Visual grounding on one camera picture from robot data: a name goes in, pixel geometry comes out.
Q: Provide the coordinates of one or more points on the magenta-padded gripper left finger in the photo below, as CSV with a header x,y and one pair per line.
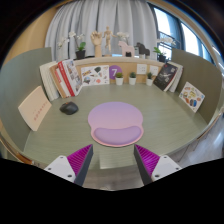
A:
x,y
60,166

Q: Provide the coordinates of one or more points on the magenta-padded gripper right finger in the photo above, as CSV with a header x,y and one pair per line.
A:
x,y
165,166

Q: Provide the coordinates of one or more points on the black computer mouse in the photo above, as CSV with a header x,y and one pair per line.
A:
x,y
69,108

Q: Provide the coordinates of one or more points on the purple mouse pad with wrist rest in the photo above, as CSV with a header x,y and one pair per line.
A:
x,y
115,120

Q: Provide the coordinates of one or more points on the beige booklet with red text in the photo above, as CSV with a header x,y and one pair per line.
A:
x,y
34,108

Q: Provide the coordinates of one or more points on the white card with colourful stickers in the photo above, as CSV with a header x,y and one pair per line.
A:
x,y
191,96

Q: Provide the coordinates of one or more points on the white book with red stripe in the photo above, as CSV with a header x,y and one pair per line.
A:
x,y
61,83

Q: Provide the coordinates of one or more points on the brown kraft cover book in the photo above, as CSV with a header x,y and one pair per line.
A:
x,y
55,81

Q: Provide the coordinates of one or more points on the small plant in white pot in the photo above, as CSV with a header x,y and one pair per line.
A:
x,y
132,81
119,81
149,82

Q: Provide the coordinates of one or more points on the thick white book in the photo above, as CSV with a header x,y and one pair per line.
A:
x,y
46,80

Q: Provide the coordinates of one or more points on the red spine book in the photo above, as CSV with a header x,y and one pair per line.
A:
x,y
65,78

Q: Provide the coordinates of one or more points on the white book behind black book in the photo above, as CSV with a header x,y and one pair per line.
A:
x,y
178,78

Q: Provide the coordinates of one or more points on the black cover book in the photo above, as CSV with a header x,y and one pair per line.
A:
x,y
165,76

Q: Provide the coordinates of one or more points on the white sheet of stickers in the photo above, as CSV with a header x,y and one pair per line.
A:
x,y
95,75

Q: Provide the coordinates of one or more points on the grey-green desk divider panel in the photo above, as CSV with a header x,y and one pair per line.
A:
x,y
20,73
200,73

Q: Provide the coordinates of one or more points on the wooden desk shelf board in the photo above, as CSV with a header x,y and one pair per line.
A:
x,y
128,66

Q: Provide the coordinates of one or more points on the round purple number sticker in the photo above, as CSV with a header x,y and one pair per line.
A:
x,y
115,71

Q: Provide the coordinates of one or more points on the white orchid in black pot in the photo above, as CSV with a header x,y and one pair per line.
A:
x,y
162,58
123,35
80,54

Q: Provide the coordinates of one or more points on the black wooden horse figure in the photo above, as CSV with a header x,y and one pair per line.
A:
x,y
142,50

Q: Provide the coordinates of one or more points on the pink wooden horse figure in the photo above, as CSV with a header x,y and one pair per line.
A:
x,y
126,48

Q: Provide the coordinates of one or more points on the wooden hand model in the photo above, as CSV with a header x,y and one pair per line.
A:
x,y
97,41

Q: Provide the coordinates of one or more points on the wooden artist mannequin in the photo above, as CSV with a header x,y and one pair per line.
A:
x,y
108,40

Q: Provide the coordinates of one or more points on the light grey curtain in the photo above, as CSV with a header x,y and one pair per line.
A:
x,y
133,20

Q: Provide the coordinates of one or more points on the white wall socket plate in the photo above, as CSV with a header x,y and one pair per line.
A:
x,y
153,70
141,69

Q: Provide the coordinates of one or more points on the window with dark frame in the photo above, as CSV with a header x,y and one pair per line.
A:
x,y
190,40

